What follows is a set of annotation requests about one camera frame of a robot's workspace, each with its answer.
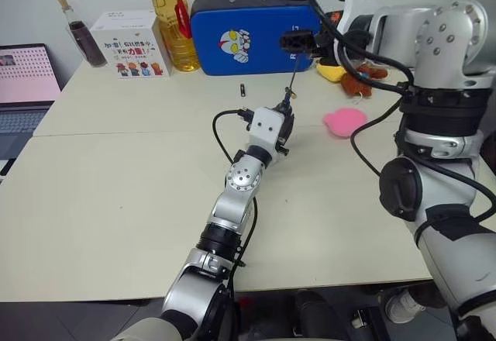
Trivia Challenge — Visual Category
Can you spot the brown plush toy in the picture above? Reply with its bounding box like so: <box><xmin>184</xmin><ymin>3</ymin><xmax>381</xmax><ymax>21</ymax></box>
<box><xmin>339</xmin><ymin>63</ymin><xmax>390</xmax><ymax>98</ymax></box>

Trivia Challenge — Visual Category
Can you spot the white printed cardboard box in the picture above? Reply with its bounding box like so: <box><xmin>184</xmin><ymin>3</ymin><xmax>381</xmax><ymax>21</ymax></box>
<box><xmin>89</xmin><ymin>10</ymin><xmax>172</xmax><ymax>80</ymax></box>

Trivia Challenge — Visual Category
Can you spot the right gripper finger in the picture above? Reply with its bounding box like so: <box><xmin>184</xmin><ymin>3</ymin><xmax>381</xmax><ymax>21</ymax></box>
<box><xmin>280</xmin><ymin>28</ymin><xmax>314</xmax><ymax>43</ymax></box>
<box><xmin>280</xmin><ymin>40</ymin><xmax>315</xmax><ymax>55</ymax></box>

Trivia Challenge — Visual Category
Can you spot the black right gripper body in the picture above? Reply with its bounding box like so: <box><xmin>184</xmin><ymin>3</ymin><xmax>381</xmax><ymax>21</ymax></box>
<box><xmin>312</xmin><ymin>26</ymin><xmax>344</xmax><ymax>66</ymax></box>

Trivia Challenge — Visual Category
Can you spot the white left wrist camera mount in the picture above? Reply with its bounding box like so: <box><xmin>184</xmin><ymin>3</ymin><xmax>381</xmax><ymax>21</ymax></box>
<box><xmin>247</xmin><ymin>105</ymin><xmax>287</xmax><ymax>153</ymax></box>

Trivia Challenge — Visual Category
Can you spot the open grey laptop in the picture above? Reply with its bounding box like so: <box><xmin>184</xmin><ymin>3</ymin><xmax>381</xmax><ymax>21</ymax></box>
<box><xmin>0</xmin><ymin>43</ymin><xmax>64</xmax><ymax>140</ymax></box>

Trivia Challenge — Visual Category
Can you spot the long thin screwdriver bit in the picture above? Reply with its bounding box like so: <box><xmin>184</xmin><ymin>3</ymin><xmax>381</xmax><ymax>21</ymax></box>
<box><xmin>285</xmin><ymin>51</ymin><xmax>301</xmax><ymax>95</ymax></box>

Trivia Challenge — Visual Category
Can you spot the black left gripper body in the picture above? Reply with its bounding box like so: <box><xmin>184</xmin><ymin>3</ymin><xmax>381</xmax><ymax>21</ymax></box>
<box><xmin>275</xmin><ymin>121</ymin><xmax>292</xmax><ymax>157</ymax></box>

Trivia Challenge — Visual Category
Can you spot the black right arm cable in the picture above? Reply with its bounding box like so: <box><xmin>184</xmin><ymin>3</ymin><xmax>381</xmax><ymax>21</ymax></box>
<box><xmin>301</xmin><ymin>0</ymin><xmax>496</xmax><ymax>222</ymax></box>

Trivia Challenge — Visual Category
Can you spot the pink plush toy keyring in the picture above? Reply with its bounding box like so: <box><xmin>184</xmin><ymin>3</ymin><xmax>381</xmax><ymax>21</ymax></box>
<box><xmin>323</xmin><ymin>107</ymin><xmax>367</xmax><ymax>140</ymax></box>

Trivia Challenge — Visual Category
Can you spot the corked dark liquid glass bottle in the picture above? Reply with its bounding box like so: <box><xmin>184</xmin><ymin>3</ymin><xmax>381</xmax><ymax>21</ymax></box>
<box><xmin>55</xmin><ymin>0</ymin><xmax>109</xmax><ymax>69</ymax></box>

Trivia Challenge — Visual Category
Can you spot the blue cartoon print case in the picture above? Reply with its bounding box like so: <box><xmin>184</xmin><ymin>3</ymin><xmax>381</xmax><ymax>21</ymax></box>
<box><xmin>189</xmin><ymin>0</ymin><xmax>325</xmax><ymax>78</ymax></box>

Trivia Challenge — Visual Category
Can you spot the dark rounded shape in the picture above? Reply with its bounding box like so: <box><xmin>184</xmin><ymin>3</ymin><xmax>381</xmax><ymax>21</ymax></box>
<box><xmin>293</xmin><ymin>290</ymin><xmax>350</xmax><ymax>341</ymax></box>

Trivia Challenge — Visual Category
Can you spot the white shoe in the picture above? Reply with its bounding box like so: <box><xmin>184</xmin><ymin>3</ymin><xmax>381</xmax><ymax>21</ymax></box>
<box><xmin>384</xmin><ymin>289</ymin><xmax>428</xmax><ymax>325</ymax></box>

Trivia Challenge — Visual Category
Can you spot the yellow cooking oil bottle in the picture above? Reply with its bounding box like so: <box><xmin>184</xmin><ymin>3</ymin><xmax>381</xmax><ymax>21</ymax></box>
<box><xmin>150</xmin><ymin>0</ymin><xmax>202</xmax><ymax>73</ymax></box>

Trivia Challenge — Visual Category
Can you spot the yellow plush toy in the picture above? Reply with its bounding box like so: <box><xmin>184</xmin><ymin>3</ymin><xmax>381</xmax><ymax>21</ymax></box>
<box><xmin>316</xmin><ymin>63</ymin><xmax>348</xmax><ymax>84</ymax></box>

